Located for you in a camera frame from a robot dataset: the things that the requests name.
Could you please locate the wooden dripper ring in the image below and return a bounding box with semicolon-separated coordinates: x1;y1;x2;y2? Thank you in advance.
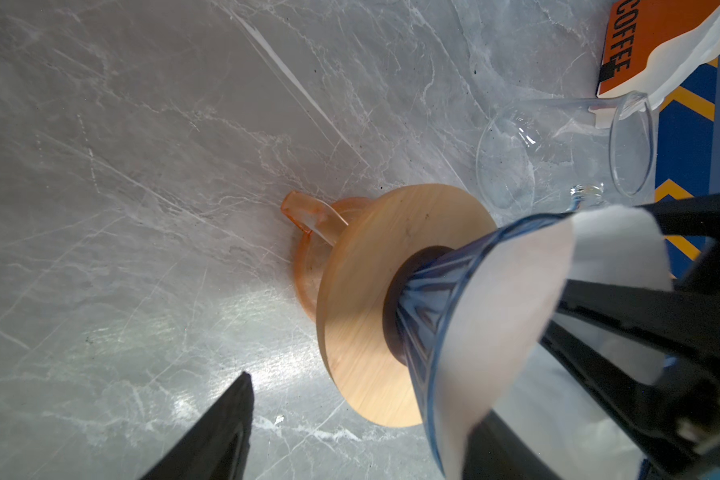
315;183;498;428

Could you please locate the white paper coffee filter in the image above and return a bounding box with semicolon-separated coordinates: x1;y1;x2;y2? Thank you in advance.
431;206;671;479

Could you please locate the coffee filter bag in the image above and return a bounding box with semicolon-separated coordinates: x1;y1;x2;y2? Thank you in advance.
596;0;720;108

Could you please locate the blue glass dripper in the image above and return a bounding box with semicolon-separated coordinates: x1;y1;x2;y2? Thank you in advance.
395;214;575;479

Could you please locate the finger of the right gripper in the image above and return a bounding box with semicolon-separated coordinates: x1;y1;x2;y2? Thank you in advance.
540;322;720;479
557;280;720;364

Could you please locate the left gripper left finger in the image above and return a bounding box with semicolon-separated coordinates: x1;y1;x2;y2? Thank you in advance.
143;372;254;480

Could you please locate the amber glass pitcher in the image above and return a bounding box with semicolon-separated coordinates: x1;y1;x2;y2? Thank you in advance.
280;191;373;322

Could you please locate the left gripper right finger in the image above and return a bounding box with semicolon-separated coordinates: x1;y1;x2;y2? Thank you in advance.
463;412;560;480

